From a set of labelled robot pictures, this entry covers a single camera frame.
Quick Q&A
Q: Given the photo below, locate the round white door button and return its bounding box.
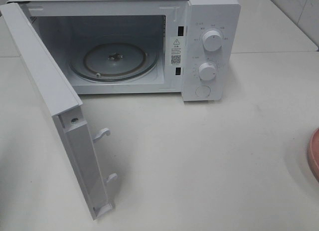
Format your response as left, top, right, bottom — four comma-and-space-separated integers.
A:
195, 85, 211, 99

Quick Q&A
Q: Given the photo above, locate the white microwave knob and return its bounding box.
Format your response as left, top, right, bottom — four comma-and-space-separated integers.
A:
202, 29, 223, 52
198, 62, 217, 81

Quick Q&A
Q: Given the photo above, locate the pink round plate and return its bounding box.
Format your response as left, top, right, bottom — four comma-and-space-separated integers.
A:
307, 129, 319, 181

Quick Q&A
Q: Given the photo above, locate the white microwave door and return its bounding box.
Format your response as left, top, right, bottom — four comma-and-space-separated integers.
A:
0, 3, 118, 220

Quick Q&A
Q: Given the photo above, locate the glass microwave turntable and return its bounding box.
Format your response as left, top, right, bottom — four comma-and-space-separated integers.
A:
70, 42, 159, 82

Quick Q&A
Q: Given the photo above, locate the white microwave oven body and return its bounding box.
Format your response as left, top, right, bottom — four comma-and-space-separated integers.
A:
5, 0, 241, 101

